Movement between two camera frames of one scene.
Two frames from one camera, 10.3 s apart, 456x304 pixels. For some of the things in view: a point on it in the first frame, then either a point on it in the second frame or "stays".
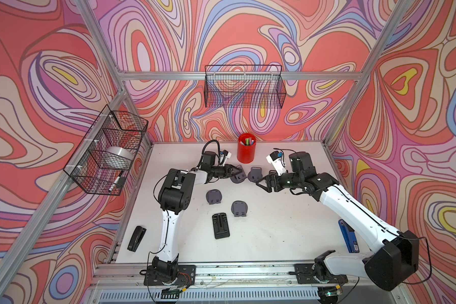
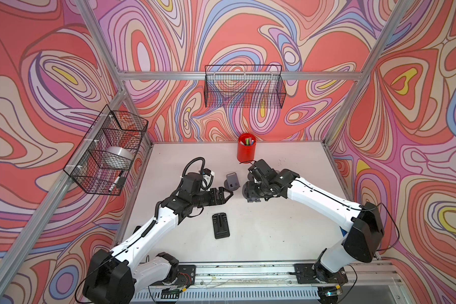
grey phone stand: x=239 y=208 -> x=253 y=192
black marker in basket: x=112 y=186 stays
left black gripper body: x=220 y=172 -> x=208 y=198
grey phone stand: x=239 y=177 -> x=232 y=182
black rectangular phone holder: x=220 y=225 stays
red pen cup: x=246 y=145 stays
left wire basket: x=102 y=162 stays
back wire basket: x=244 y=86 stays
